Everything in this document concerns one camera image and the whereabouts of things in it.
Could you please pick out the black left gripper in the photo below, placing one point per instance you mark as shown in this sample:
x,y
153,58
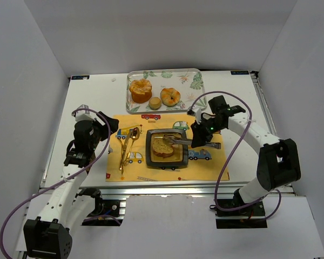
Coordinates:
x,y
105,125

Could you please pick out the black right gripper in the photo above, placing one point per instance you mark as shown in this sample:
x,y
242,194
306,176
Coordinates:
x,y
198,135

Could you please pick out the silver metal tongs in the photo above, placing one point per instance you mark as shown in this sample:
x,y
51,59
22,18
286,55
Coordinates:
x,y
173,140

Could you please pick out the sliced bread piece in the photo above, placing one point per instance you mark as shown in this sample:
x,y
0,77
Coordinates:
x,y
162,149

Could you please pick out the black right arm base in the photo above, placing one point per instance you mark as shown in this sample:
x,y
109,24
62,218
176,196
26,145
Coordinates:
x,y
252,217

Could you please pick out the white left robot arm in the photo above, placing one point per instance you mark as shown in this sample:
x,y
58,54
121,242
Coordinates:
x,y
49,234

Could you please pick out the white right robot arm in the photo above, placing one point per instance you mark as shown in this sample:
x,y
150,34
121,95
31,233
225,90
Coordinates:
x,y
278,160

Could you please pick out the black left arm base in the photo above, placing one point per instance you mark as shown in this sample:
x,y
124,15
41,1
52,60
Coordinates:
x,y
106,211

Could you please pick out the twisted orange-white bread roll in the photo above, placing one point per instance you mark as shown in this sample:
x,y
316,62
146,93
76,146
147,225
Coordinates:
x,y
170,96

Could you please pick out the gold knife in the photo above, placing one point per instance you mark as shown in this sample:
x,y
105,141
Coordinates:
x,y
132,133

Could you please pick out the gold fork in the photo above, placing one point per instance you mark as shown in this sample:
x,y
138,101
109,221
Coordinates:
x,y
123,151

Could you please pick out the black square plate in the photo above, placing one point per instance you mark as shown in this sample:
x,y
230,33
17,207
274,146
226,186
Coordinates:
x,y
167,162

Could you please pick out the gold spoon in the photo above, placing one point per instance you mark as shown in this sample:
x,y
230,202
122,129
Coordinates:
x,y
133,137

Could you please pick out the yellow vehicle-print placemat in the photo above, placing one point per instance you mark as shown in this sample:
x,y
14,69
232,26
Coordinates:
x,y
203,163

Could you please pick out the small round bun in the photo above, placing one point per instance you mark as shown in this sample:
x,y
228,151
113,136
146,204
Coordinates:
x,y
154,103

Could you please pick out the blue label sticker left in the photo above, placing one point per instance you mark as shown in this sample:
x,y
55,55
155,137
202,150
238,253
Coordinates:
x,y
80,77

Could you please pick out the blue label sticker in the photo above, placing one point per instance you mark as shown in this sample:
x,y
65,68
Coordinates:
x,y
239,72
80,77

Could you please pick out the large orange bundt cake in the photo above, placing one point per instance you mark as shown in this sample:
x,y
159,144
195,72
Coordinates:
x,y
141,90

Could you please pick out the white leaf-pattern tray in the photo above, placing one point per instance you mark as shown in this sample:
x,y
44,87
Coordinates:
x,y
188,82

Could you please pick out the blue label sticker right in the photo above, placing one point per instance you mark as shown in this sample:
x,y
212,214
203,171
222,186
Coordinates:
x,y
239,72

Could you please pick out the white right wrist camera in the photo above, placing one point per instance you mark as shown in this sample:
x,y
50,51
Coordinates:
x,y
195,112

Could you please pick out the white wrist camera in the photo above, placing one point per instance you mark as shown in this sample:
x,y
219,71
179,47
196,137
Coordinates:
x,y
83,113
195,112

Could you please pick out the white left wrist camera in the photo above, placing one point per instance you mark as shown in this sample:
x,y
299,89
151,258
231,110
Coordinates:
x,y
83,113

